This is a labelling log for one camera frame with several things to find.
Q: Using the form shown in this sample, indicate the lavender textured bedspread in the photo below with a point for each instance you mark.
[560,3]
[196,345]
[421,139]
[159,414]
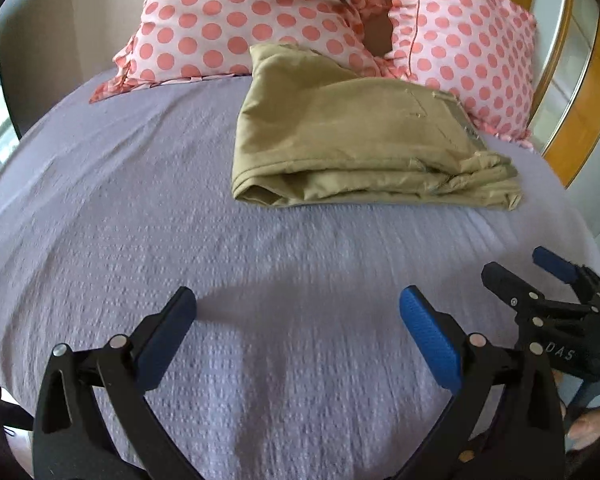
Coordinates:
[260,285]

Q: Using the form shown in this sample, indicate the khaki pants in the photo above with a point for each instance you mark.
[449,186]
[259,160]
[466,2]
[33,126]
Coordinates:
[365,135]

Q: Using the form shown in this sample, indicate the pink polka dot pillow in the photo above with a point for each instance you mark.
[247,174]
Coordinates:
[460,45]
[240,15]

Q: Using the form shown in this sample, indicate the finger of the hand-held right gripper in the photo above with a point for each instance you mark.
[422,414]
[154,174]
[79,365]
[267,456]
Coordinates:
[505,282]
[555,262]

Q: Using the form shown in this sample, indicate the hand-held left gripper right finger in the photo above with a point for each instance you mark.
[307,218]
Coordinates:
[430,335]

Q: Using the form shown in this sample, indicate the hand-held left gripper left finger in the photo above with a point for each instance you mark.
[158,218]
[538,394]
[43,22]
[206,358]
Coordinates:
[166,332]

